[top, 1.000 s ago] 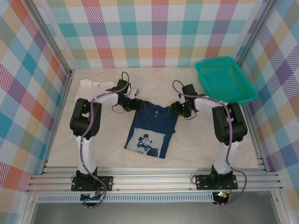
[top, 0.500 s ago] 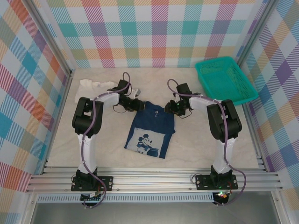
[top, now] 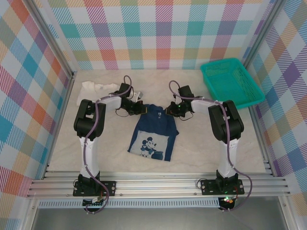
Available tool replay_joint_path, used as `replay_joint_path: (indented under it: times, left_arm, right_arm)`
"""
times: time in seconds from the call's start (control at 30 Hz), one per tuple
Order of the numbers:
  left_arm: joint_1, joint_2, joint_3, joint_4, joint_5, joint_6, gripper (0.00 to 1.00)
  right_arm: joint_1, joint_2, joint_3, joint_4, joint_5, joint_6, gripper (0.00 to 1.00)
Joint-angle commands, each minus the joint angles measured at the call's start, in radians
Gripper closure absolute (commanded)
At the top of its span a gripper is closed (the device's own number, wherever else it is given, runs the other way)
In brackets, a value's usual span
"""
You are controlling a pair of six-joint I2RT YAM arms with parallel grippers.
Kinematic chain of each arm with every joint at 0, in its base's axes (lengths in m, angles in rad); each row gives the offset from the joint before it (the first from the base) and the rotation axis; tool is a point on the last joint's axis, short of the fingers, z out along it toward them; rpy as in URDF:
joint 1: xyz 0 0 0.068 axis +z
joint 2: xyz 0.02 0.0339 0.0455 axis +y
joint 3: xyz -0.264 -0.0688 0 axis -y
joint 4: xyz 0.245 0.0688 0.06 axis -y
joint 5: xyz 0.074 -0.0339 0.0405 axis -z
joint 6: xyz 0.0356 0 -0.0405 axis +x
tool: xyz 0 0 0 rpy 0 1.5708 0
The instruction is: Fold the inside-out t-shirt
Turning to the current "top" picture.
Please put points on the teal plastic mesh basket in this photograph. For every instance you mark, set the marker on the teal plastic mesh basket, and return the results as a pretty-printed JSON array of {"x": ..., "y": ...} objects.
[{"x": 232, "y": 81}]

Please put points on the aluminium frame post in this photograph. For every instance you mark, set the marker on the aluminium frame post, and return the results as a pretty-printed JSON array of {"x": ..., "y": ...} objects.
[
  {"x": 51, "y": 40},
  {"x": 261, "y": 33}
]

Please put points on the aluminium mounting rail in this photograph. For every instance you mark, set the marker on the aluminium mounting rail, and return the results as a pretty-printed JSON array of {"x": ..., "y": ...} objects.
[{"x": 156, "y": 185}]

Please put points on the white folded t-shirt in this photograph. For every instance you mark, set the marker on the white folded t-shirt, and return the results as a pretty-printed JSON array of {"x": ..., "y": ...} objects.
[{"x": 90, "y": 87}]

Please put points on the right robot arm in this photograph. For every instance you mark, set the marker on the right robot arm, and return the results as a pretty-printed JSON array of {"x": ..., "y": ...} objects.
[{"x": 204, "y": 105}]

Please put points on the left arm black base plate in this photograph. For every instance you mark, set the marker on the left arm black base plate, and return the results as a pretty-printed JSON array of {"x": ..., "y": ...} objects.
[{"x": 109, "y": 187}]

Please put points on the aluminium side rail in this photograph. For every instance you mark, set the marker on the aluminium side rail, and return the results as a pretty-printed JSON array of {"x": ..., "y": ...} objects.
[
  {"x": 267, "y": 165},
  {"x": 66, "y": 100}
]

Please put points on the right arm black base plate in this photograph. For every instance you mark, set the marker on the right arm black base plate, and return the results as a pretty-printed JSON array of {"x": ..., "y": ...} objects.
[{"x": 207, "y": 187}]

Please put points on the grey metal panel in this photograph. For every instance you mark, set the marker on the grey metal panel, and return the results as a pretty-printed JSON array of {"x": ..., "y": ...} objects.
[{"x": 156, "y": 219}]

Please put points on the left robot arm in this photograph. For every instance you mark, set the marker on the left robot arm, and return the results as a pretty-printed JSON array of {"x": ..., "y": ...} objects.
[{"x": 110, "y": 101}]

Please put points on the navy blue t-shirt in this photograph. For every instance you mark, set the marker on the navy blue t-shirt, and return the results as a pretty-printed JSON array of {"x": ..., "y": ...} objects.
[{"x": 153, "y": 124}]

